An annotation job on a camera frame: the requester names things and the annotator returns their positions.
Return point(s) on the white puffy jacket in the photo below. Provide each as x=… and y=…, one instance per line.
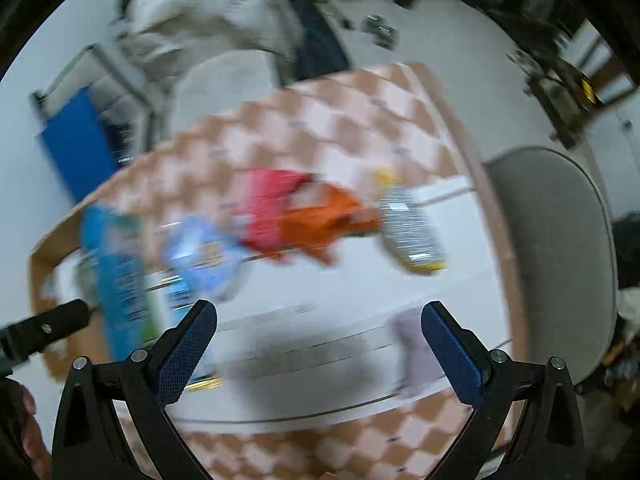
x=167, y=37

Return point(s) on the grey cushioned chair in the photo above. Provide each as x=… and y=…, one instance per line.
x=564, y=250

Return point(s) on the person's left hand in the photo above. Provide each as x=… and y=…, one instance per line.
x=23, y=452

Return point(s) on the yellow silver scrubber sponge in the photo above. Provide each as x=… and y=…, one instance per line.
x=406, y=230

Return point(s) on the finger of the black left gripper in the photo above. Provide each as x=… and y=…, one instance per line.
x=19, y=341

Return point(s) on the brown cardboard box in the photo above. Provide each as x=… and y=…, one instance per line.
x=60, y=272

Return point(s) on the beige chair seat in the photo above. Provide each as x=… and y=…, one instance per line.
x=218, y=84

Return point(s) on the light blue snack packet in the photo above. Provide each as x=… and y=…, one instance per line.
x=205, y=257

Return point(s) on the blue folder board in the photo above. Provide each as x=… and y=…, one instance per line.
x=77, y=142

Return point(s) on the checkered tablecloth with white runner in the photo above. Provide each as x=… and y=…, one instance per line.
x=308, y=365

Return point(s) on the white tufted sofa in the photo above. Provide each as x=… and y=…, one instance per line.
x=126, y=113

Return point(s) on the red snack packet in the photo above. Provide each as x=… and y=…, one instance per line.
x=265, y=198

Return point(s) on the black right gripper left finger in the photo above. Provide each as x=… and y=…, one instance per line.
x=89, y=442

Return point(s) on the orange snack packet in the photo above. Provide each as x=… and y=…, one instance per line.
x=314, y=229

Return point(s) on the blue tube packet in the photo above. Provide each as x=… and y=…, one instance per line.
x=190, y=362

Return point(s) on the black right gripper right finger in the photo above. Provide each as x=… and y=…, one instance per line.
x=548, y=442

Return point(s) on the grey lilac cloth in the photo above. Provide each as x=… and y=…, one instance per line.
x=420, y=367

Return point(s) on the blue cardboard box flap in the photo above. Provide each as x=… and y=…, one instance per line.
x=112, y=241

